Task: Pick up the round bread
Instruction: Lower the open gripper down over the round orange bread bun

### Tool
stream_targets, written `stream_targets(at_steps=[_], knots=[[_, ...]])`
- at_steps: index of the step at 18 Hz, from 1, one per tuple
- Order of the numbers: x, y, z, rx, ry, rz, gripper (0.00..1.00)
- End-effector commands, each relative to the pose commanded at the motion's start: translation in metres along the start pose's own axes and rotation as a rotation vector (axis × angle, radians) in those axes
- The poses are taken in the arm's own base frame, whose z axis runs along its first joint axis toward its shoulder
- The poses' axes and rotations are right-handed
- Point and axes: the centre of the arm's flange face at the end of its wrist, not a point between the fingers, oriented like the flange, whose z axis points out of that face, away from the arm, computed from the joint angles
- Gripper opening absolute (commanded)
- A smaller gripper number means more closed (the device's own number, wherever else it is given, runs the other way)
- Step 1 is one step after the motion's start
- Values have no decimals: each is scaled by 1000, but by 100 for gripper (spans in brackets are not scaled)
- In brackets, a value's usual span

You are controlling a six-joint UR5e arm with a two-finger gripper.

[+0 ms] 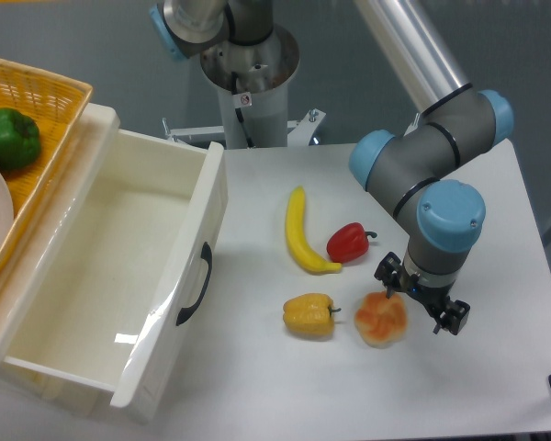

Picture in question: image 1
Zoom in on white plastic drawer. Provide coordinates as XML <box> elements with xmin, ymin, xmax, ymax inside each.
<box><xmin>0</xmin><ymin>105</ymin><xmax>228</xmax><ymax>424</ymax></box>

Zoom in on white metal base frame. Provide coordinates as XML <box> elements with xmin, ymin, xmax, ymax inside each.
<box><xmin>162</xmin><ymin>108</ymin><xmax>327</xmax><ymax>147</ymax></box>

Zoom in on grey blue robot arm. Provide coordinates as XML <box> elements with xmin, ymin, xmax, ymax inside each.
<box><xmin>150</xmin><ymin>1</ymin><xmax>514</xmax><ymax>334</ymax></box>

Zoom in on yellow banana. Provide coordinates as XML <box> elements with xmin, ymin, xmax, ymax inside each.
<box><xmin>285</xmin><ymin>186</ymin><xmax>343</xmax><ymax>275</ymax></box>

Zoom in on black drawer handle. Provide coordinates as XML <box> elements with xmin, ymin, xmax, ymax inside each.
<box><xmin>174</xmin><ymin>242</ymin><xmax>213</xmax><ymax>327</ymax></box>

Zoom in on yellow woven basket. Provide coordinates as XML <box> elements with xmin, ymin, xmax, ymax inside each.
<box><xmin>0</xmin><ymin>59</ymin><xmax>93</xmax><ymax>275</ymax></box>

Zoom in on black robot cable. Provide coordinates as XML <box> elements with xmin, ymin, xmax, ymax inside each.
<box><xmin>231</xmin><ymin>72</ymin><xmax>257</xmax><ymax>150</ymax></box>

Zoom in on round orange bread roll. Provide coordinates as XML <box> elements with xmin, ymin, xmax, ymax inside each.
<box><xmin>354</xmin><ymin>291</ymin><xmax>409</xmax><ymax>347</ymax></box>

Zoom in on green bell pepper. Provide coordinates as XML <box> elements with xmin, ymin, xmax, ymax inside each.
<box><xmin>0</xmin><ymin>107</ymin><xmax>41</xmax><ymax>171</ymax></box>

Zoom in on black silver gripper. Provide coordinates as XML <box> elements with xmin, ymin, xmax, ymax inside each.
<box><xmin>374</xmin><ymin>252</ymin><xmax>470</xmax><ymax>335</ymax></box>

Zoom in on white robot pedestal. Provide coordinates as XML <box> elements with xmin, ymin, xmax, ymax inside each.
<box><xmin>200</xmin><ymin>25</ymin><xmax>299</xmax><ymax>149</ymax></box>

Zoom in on yellow bell pepper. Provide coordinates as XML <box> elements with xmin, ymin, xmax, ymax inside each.
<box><xmin>282</xmin><ymin>293</ymin><xmax>342</xmax><ymax>340</ymax></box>

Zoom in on red bell pepper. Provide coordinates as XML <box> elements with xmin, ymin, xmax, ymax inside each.
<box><xmin>326</xmin><ymin>222</ymin><xmax>377</xmax><ymax>264</ymax></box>

